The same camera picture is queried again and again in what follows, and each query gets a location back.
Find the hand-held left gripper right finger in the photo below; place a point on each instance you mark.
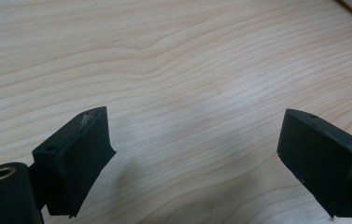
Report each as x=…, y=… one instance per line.
x=326, y=161

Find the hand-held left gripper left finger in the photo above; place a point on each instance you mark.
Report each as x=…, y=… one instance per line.
x=74, y=161

